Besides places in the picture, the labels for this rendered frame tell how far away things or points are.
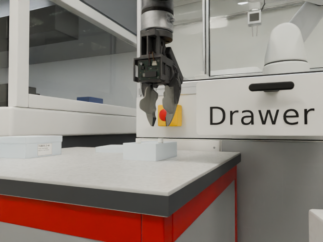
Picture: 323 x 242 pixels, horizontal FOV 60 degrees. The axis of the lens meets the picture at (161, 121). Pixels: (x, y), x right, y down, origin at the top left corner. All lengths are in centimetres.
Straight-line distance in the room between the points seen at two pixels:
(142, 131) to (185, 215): 62
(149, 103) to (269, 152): 41
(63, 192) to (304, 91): 43
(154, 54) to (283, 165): 51
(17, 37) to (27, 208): 73
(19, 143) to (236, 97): 51
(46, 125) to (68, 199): 76
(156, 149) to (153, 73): 16
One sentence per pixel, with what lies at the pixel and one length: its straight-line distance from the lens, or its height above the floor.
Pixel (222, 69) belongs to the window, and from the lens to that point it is 95.
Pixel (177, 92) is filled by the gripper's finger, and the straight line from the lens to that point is 65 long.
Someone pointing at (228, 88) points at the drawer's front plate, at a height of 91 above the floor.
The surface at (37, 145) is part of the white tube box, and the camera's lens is 76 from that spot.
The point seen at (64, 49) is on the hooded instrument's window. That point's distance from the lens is 128.
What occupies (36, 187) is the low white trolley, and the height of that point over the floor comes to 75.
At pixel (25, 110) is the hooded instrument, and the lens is 108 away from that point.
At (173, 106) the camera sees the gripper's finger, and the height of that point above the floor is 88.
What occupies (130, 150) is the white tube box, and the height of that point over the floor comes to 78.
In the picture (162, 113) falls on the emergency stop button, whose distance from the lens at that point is 90.
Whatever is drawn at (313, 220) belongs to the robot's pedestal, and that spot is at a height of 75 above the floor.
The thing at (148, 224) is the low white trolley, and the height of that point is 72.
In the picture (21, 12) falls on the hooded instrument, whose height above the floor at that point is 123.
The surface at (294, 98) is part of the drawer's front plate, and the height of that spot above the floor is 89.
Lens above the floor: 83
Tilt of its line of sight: 2 degrees up
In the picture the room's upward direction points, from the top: straight up
